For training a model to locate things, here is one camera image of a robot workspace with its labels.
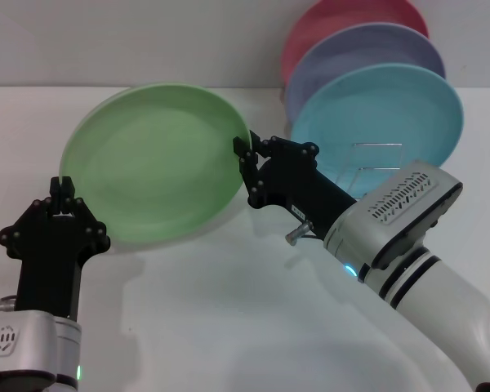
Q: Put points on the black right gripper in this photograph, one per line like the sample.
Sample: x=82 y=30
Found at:
x=298 y=179

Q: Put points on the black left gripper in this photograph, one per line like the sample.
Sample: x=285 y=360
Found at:
x=51 y=261

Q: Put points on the green round plate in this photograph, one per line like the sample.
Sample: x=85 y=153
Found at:
x=155 y=163

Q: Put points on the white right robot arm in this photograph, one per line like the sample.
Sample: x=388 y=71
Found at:
x=433 y=298

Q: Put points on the teal round plate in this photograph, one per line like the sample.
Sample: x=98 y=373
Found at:
x=371 y=106

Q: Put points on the purple round plate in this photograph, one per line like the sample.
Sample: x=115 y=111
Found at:
x=351 y=53

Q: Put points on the red round plate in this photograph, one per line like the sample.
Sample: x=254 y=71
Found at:
x=335 y=20

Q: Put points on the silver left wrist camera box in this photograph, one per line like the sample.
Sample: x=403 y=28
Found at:
x=12 y=347

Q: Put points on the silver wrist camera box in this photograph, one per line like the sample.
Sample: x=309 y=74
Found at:
x=12 y=347
x=408 y=200

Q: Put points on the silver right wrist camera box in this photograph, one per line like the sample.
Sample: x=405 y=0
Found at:
x=408 y=200

